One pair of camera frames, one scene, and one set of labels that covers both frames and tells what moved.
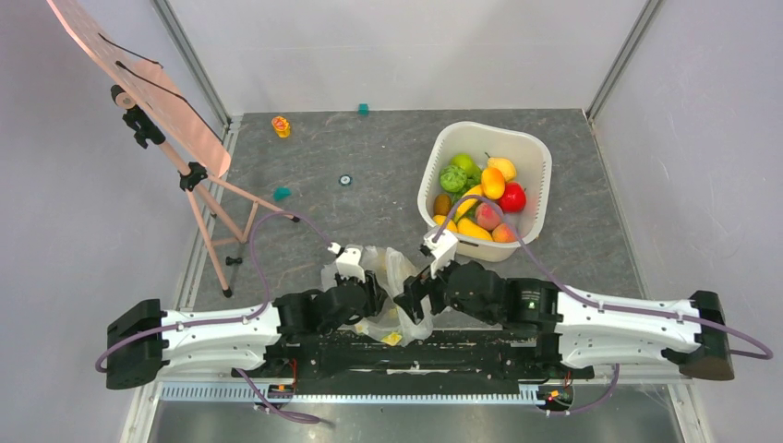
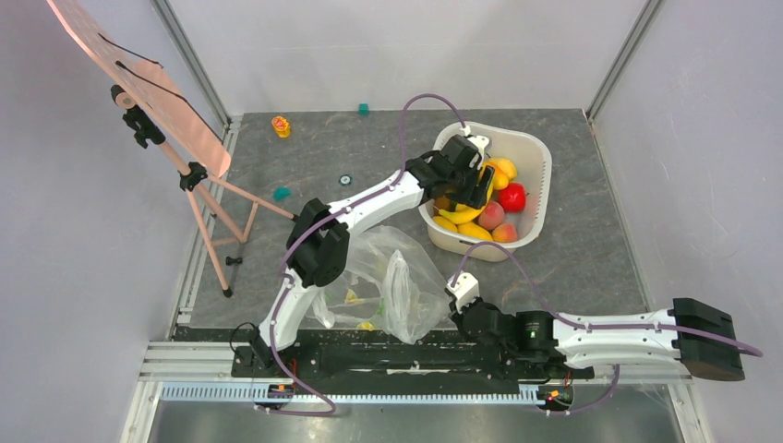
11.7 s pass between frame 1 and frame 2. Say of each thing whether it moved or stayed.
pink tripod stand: stayed
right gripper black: moved
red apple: stayed
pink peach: stayed
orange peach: stayed
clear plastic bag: moved
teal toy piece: stayed
